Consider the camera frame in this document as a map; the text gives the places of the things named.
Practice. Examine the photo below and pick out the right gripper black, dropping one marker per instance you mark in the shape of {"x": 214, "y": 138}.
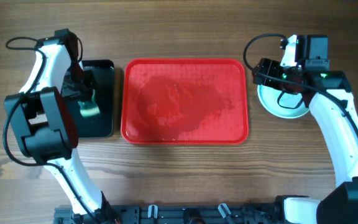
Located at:
{"x": 267, "y": 66}

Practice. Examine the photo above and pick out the white plate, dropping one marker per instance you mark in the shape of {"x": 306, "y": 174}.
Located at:
{"x": 281, "y": 104}

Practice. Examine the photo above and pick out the red tray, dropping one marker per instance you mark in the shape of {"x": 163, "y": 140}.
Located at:
{"x": 193, "y": 101}

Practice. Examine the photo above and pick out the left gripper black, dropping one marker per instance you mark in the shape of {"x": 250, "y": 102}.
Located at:
{"x": 86, "y": 96}

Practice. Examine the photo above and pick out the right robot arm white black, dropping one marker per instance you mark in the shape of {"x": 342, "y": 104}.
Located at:
{"x": 328, "y": 96}

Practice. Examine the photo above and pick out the green yellow scrub sponge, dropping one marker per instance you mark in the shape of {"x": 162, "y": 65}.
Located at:
{"x": 89, "y": 108}

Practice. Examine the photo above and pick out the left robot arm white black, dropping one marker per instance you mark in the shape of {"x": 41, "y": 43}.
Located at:
{"x": 45, "y": 131}

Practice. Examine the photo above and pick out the black mounting rail base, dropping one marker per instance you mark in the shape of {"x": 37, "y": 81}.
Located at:
{"x": 157, "y": 214}

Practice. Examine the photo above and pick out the black tray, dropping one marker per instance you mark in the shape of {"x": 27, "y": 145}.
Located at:
{"x": 100, "y": 126}

